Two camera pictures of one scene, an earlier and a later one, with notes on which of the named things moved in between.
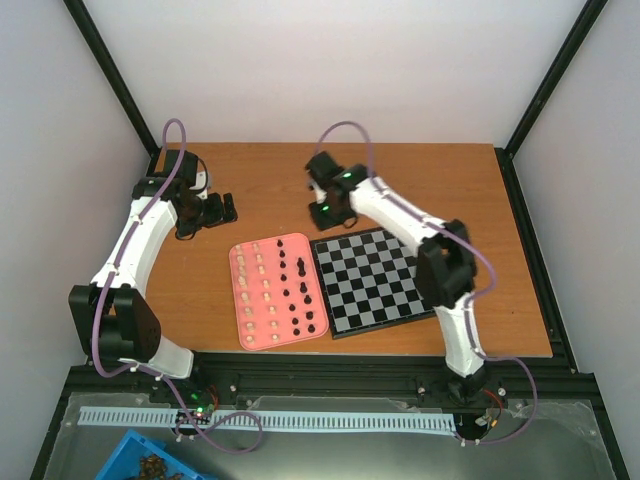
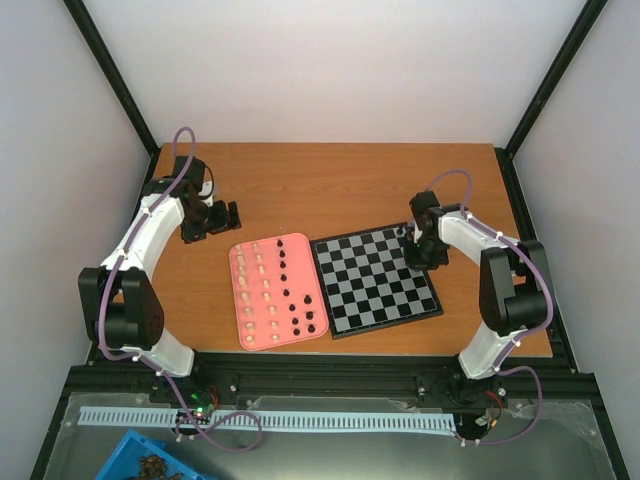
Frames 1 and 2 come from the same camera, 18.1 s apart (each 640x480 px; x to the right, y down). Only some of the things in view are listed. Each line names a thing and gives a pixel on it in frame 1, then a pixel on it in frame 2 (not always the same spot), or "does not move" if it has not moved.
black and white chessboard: (367, 281) does not move
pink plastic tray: (277, 292) does not move
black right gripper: (321, 223) to (415, 264)
